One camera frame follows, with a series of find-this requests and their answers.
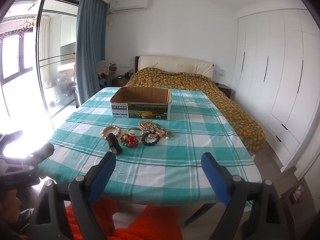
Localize blue curtain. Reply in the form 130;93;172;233
75;0;108;106

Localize pile of clothes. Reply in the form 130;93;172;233
96;60;117;85

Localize washing machine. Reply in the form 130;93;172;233
58;77;76;103

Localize white wardrobe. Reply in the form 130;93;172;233
231;9;318;171

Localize thin gold bangle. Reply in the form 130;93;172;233
127;127;144;137

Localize orange knit cloth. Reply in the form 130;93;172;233
64;197;186;240

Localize teal plaid tablecloth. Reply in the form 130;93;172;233
37;87;262;204

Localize dark wooden nightstand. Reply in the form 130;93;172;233
217;83;233;99
112;76;130;87

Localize dark wooden table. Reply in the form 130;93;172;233
184;202;217;226

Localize black framed glass door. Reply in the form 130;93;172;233
0;0;81;131

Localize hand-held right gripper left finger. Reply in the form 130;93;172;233
26;152;117;240

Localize white air conditioner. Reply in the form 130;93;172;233
109;0;148;12

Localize black bead bracelet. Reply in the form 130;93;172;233
141;131;160;147

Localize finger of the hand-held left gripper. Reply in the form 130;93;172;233
25;142;55;167

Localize printed cardboard box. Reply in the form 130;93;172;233
110;87;172;121

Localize black smart band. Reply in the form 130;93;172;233
107;133;123;155

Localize cream padded headboard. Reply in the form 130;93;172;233
138;54;214;81

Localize brown bead bracelet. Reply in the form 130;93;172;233
120;134;139;149

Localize wide gold mesh bracelet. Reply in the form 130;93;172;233
138;120;154;131

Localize beige wooden bead bracelet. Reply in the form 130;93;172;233
101;125;122;138

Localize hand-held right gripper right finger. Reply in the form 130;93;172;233
201;152;290;240

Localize pile of small rings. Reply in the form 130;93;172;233
156;127;176;139

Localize orange floral bedspread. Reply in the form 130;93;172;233
125;67;266;153

